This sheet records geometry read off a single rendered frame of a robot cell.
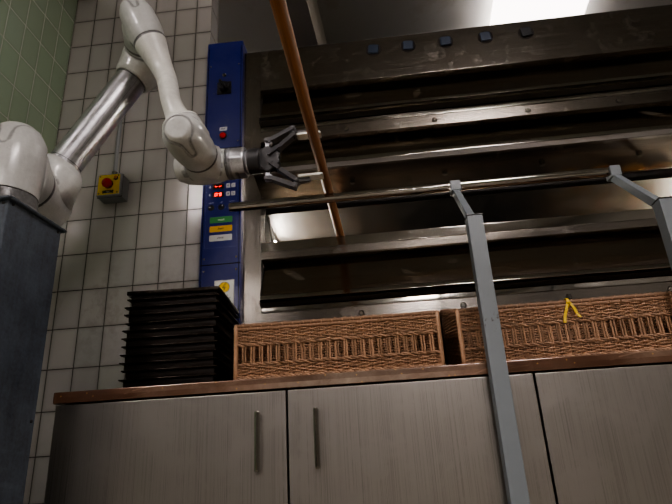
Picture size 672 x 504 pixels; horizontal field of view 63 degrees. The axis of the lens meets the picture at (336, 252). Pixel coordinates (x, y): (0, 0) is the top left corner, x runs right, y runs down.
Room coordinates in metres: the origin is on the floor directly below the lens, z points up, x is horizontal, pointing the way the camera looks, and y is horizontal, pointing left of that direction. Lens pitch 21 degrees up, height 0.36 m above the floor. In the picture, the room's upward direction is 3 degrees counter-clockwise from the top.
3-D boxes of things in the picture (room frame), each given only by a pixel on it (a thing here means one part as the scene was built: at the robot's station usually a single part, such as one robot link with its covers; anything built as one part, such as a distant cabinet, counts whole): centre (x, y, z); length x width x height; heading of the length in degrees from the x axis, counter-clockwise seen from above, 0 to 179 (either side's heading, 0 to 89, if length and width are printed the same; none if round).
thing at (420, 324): (1.67, 0.00, 0.72); 0.56 x 0.49 x 0.28; 87
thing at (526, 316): (1.62, -0.60, 0.72); 0.56 x 0.49 x 0.28; 84
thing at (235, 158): (1.38, 0.26, 1.19); 0.09 x 0.06 x 0.09; 175
